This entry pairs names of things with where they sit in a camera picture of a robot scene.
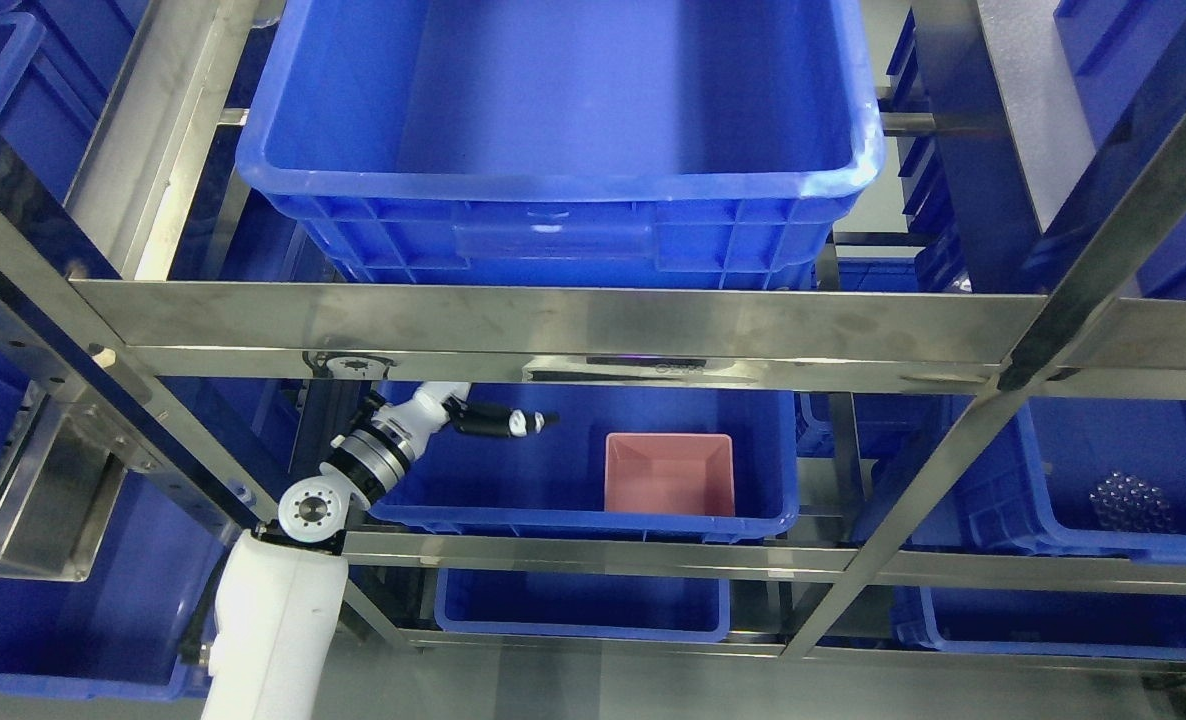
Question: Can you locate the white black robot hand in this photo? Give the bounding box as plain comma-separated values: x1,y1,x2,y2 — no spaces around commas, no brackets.
372,382,561,457

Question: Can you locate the pink plastic storage box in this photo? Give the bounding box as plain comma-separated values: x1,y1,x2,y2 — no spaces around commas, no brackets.
602,432,737,518

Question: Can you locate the blue middle shelf crate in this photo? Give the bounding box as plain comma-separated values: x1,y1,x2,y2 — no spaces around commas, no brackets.
370,383,801,544

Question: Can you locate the blue shelf crate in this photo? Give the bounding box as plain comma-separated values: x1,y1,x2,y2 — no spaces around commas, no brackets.
370,383,801,544
908,399,1186,565
434,569,733,644

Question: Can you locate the blue bottom shelf crate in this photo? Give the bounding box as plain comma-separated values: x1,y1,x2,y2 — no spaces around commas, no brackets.
434,569,733,644

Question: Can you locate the steel shelf rack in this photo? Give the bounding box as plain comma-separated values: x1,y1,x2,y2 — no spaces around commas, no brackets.
0,1,1186,700

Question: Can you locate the blue right shelf crate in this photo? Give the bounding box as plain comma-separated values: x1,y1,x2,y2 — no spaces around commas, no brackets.
908,399,1186,565

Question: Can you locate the large blue top crate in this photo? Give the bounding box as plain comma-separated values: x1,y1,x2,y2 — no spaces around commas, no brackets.
236,1,886,289

